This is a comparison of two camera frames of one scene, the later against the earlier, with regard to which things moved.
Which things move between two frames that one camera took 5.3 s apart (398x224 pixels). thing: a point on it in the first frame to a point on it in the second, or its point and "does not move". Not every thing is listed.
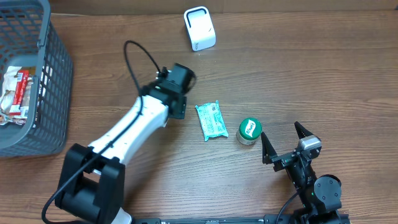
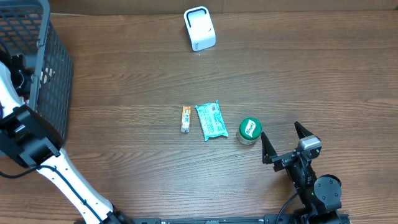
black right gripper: [270, 156] does not move
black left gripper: [179, 109] to [20, 76]
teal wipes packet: [211, 120] does not move
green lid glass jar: [249, 130] does not move
